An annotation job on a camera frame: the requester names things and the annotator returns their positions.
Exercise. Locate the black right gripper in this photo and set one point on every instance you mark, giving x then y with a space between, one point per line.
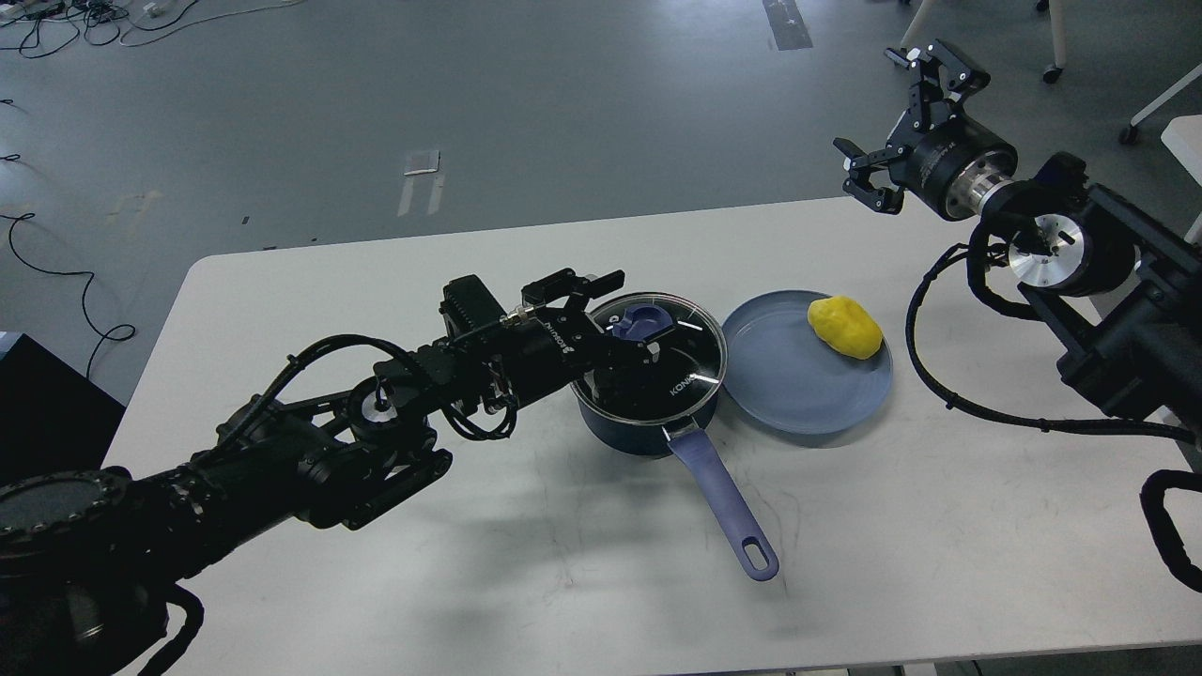
938 165

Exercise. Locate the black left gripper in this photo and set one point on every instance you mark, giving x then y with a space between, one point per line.
554 342

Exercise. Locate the glass pot lid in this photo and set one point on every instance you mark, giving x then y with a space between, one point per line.
681 360

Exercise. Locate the yellow potato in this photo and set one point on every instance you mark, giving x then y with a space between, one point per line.
846 327

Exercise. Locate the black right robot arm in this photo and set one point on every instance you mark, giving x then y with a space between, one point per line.
1117 288

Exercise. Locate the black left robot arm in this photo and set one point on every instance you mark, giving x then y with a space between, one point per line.
93 559

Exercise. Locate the white chair leg left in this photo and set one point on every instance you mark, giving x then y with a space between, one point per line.
917 21

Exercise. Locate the dark blue saucepan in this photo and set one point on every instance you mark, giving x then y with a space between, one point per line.
687 440

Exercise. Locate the blue plate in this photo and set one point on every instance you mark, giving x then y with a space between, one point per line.
786 378

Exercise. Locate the white chair leg with caster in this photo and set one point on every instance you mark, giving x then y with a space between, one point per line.
1058 28

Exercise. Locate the white furniture at right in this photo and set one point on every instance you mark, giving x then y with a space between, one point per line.
1182 136

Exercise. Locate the black box at left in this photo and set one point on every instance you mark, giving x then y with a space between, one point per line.
52 417

